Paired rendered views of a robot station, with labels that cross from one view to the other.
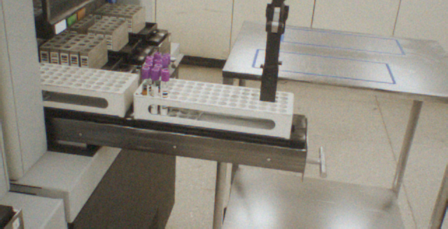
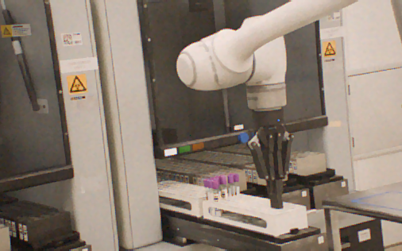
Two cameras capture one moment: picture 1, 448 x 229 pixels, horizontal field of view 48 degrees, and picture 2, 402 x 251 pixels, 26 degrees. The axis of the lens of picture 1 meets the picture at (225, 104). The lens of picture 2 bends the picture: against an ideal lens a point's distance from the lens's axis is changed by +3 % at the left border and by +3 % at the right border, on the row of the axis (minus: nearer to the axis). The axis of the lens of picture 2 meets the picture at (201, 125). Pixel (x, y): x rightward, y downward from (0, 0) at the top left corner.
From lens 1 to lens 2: 156 cm
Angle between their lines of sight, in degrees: 51
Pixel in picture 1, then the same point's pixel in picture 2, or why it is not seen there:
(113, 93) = (193, 198)
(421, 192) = not seen: outside the picture
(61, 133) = (171, 228)
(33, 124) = (146, 214)
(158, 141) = (210, 234)
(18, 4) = (136, 135)
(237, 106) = (249, 209)
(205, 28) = not seen: outside the picture
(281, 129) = (270, 228)
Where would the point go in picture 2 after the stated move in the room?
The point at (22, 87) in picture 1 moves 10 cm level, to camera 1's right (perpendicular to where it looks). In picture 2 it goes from (136, 187) to (159, 190)
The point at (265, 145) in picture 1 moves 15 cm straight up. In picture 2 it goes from (260, 240) to (253, 175)
